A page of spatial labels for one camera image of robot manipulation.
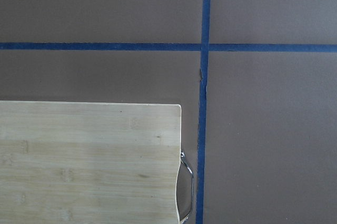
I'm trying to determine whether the metal board handle loop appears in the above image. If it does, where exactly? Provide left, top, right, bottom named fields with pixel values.
left=179, top=150, right=194, bottom=224

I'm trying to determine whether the wooden cutting board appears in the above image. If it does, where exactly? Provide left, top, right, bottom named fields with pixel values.
left=1, top=101, right=182, bottom=223

